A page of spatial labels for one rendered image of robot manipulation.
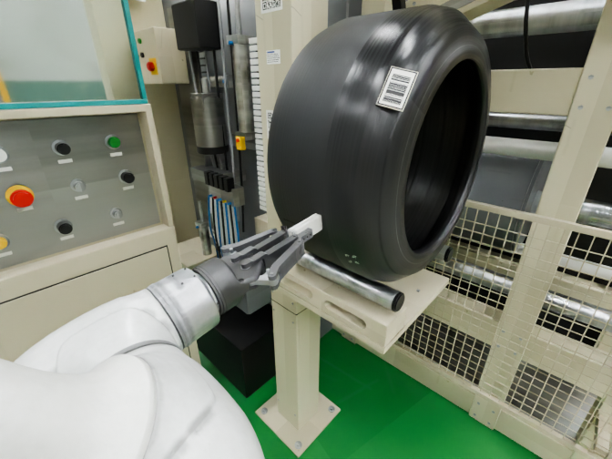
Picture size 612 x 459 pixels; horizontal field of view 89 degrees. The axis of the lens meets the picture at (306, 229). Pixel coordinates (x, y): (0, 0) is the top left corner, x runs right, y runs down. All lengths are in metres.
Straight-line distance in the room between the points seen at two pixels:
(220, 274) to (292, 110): 0.31
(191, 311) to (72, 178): 0.70
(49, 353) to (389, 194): 0.46
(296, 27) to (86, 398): 0.77
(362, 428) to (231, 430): 1.34
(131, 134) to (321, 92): 0.65
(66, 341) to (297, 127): 0.43
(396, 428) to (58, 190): 1.48
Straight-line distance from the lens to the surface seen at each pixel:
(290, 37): 0.84
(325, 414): 1.59
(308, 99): 0.57
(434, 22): 0.62
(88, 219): 1.07
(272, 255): 0.48
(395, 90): 0.50
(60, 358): 0.39
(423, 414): 1.68
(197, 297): 0.41
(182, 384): 0.27
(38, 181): 1.03
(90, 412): 0.25
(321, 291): 0.78
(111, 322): 0.38
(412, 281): 0.96
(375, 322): 0.71
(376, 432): 1.59
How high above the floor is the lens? 1.32
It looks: 25 degrees down
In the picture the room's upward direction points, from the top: straight up
